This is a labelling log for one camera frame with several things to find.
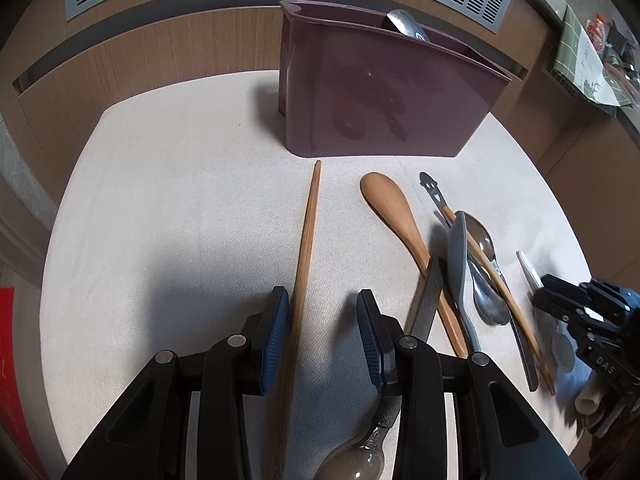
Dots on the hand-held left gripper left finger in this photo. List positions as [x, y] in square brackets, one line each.
[277, 330]

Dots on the brown kitchen cabinet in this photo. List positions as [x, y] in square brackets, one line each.
[150, 60]

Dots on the red floor mat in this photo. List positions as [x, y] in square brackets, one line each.
[17, 385]

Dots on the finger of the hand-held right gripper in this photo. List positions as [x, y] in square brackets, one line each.
[620, 297]
[565, 302]

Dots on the grey plastic spoon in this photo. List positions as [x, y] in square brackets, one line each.
[457, 260]

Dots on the white tube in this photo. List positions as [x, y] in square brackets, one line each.
[587, 400]

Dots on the purple plastic utensil holder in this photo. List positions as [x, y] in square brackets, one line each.
[380, 85]

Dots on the plain wooden chopstick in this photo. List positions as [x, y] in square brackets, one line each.
[305, 270]

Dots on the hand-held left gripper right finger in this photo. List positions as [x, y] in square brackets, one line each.
[367, 330]

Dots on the wooden spoon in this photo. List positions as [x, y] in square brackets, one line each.
[390, 200]

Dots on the green checked cloth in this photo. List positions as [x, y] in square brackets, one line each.
[580, 60]

